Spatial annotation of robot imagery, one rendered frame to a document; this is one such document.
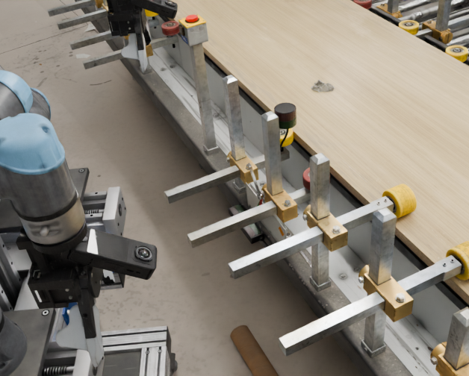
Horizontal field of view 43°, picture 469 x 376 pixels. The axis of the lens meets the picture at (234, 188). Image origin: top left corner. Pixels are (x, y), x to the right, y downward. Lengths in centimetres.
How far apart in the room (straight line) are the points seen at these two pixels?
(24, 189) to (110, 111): 331
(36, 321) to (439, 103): 144
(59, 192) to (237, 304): 195
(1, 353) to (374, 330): 84
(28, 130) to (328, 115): 146
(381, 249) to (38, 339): 74
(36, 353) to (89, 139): 258
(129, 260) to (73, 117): 327
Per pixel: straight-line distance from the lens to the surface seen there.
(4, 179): 72
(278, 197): 177
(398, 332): 176
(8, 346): 128
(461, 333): 121
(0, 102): 84
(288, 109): 164
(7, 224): 163
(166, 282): 277
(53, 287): 83
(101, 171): 349
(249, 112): 234
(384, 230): 128
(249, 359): 237
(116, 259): 80
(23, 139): 69
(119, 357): 230
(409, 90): 219
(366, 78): 226
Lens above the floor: 202
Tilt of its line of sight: 39 degrees down
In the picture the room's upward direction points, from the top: 7 degrees counter-clockwise
